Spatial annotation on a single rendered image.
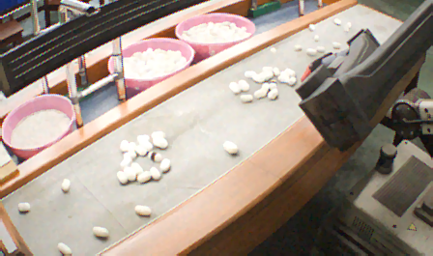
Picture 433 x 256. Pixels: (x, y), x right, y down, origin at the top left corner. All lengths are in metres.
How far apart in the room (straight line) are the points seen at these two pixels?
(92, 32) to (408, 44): 0.57
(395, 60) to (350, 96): 0.08
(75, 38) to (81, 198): 0.35
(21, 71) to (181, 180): 0.44
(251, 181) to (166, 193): 0.17
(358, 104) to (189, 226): 0.43
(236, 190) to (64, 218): 0.38
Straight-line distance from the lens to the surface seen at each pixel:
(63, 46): 0.79
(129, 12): 0.86
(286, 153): 0.97
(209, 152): 1.01
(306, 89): 0.57
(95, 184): 0.96
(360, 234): 1.34
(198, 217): 0.83
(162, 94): 1.17
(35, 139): 1.17
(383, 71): 0.51
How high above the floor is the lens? 1.38
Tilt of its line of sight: 34 degrees down
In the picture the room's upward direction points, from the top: 2 degrees counter-clockwise
